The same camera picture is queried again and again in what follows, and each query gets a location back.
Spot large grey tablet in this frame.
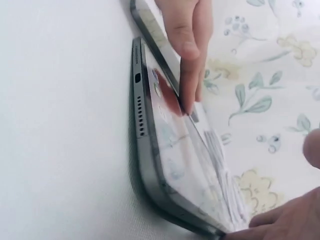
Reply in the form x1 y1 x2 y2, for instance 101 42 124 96
128 36 251 239

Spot person's left hand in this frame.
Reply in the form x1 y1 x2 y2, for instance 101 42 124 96
154 0 216 103

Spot small grey tablet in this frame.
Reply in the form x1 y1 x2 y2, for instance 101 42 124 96
129 0 182 98

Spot person's right hand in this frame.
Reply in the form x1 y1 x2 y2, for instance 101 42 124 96
224 128 320 240

